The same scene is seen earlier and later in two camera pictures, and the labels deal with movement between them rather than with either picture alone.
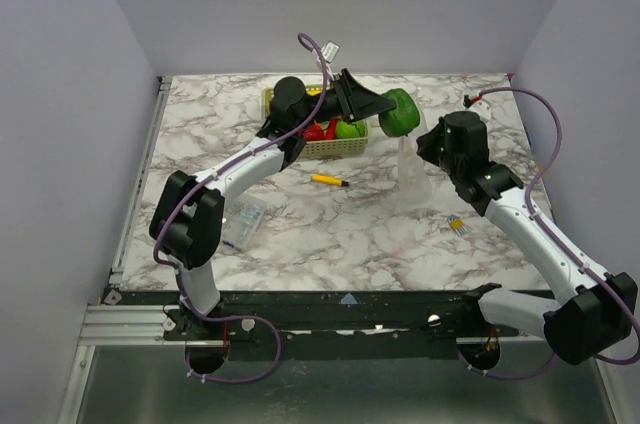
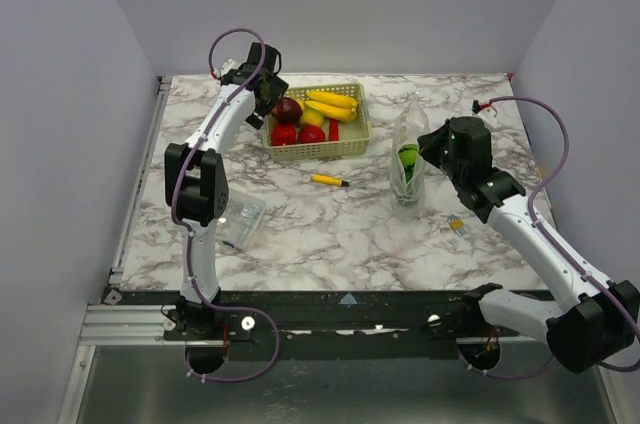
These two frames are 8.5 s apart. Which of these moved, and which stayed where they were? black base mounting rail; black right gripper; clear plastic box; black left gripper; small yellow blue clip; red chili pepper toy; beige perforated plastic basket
Moved: black left gripper
Stayed: red chili pepper toy; small yellow blue clip; black right gripper; black base mounting rail; clear plastic box; beige perforated plastic basket
